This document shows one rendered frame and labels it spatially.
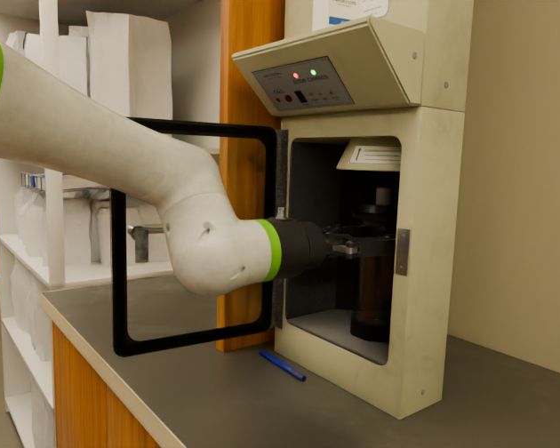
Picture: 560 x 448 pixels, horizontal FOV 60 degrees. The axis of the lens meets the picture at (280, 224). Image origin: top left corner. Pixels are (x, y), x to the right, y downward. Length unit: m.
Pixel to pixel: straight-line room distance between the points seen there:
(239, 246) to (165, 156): 0.15
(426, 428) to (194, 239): 0.45
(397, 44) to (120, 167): 0.39
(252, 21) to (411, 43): 0.38
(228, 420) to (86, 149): 0.45
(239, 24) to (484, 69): 0.54
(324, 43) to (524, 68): 0.54
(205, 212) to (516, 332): 0.76
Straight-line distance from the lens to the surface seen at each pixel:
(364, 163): 0.81
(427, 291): 0.78
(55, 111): 0.54
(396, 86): 0.69
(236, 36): 0.97
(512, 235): 1.13
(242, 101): 0.96
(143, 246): 0.82
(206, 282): 0.63
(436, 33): 0.76
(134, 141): 0.61
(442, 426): 0.83
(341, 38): 0.69
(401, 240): 0.74
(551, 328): 1.13
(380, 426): 0.80
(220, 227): 0.63
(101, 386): 1.16
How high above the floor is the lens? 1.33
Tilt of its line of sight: 8 degrees down
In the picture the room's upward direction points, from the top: 2 degrees clockwise
